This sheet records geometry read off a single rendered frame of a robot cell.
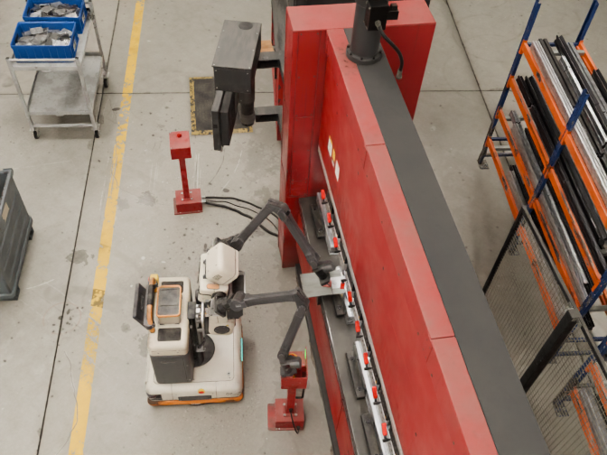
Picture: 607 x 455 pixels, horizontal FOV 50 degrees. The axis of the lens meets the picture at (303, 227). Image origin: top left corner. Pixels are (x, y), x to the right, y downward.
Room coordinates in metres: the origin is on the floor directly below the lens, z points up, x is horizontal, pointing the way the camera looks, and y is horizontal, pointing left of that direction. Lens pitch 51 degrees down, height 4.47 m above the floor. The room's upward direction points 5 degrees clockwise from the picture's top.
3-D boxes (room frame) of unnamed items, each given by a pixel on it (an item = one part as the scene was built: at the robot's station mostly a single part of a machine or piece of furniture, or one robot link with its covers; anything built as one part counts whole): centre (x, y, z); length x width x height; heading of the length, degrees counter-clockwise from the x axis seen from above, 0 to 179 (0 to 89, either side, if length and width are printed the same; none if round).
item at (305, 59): (3.40, -0.23, 1.15); 0.85 x 0.25 x 2.30; 104
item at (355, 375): (1.82, -0.38, 0.89); 0.30 x 0.05 x 0.03; 14
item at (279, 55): (3.61, 0.28, 1.67); 0.40 x 0.24 x 0.07; 14
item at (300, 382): (1.90, -0.01, 0.75); 0.20 x 0.16 x 0.18; 6
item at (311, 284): (2.38, -0.15, 1.00); 0.26 x 0.18 x 0.01; 104
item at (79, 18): (5.16, 2.42, 0.92); 0.50 x 0.36 x 0.18; 98
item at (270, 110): (3.61, 0.28, 1.18); 0.40 x 0.24 x 0.07; 14
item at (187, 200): (3.79, 1.04, 0.41); 0.25 x 0.20 x 0.83; 104
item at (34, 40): (4.74, 2.38, 0.92); 0.50 x 0.36 x 0.18; 98
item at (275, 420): (1.90, 0.02, 0.06); 0.25 x 0.20 x 0.12; 96
